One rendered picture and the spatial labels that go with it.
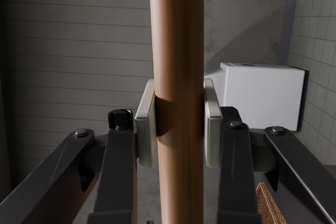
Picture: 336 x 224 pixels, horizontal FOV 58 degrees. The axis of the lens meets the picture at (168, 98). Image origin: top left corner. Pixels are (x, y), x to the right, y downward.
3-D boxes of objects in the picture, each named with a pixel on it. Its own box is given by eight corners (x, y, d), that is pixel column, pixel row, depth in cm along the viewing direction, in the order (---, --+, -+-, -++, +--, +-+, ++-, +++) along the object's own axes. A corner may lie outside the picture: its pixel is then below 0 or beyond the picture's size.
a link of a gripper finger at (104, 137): (132, 176, 14) (70, 176, 14) (144, 129, 19) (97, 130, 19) (130, 148, 14) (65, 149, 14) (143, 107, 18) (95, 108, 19)
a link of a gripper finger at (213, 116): (207, 117, 15) (223, 116, 15) (201, 77, 21) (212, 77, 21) (206, 169, 16) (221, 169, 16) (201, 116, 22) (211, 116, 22)
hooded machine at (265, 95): (292, 61, 341) (186, 55, 344) (313, 69, 288) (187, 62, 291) (284, 117, 359) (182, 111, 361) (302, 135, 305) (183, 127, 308)
